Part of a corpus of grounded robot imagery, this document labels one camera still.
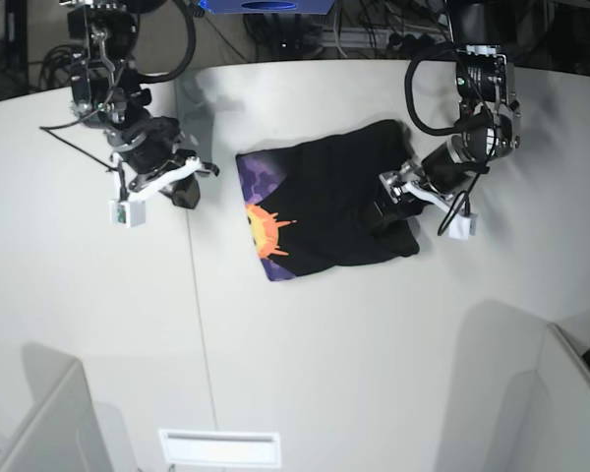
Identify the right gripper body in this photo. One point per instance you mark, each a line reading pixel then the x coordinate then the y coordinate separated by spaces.
pixel 148 158

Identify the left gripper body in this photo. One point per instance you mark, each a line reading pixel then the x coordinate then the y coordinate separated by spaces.
pixel 444 179

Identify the black T-shirt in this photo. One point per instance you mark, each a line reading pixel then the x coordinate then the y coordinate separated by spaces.
pixel 318 204

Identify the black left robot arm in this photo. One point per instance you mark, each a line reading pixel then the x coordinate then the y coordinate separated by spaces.
pixel 479 35

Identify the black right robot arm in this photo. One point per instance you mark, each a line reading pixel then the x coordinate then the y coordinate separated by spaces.
pixel 110 94

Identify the blue box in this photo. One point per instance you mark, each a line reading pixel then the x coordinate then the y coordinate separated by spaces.
pixel 307 7

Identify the white power strip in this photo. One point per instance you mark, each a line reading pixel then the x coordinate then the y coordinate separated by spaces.
pixel 363 38

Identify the grey right partition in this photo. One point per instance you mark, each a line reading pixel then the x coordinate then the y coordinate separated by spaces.
pixel 544 421

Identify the grey partition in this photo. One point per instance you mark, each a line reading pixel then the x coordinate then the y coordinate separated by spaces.
pixel 49 420
pixel 544 421

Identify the grey left partition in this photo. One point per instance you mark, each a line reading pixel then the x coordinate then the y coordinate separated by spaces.
pixel 49 420

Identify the white slotted tray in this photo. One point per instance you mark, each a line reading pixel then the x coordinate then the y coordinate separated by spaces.
pixel 221 449

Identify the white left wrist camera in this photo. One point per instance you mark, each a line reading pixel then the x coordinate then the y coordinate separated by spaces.
pixel 459 221

